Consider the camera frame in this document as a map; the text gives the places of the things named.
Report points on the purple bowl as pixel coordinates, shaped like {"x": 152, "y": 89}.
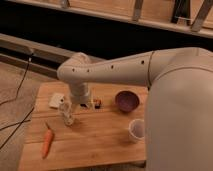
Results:
{"x": 127, "y": 101}

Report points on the wooden board table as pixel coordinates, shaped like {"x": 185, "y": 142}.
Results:
{"x": 97, "y": 137}

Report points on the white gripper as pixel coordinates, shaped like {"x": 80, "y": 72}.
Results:
{"x": 80, "y": 93}

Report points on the white sponge block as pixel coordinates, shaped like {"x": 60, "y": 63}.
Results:
{"x": 56, "y": 100}

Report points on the black red rectangular box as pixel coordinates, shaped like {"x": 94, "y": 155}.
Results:
{"x": 95, "y": 103}

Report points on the white cup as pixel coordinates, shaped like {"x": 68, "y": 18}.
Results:
{"x": 136, "y": 130}

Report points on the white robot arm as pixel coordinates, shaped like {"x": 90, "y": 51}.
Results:
{"x": 179, "y": 107}

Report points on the clear plastic bottle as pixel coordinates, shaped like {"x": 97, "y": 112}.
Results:
{"x": 65, "y": 111}

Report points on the orange carrot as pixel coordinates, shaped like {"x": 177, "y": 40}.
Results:
{"x": 48, "y": 138}

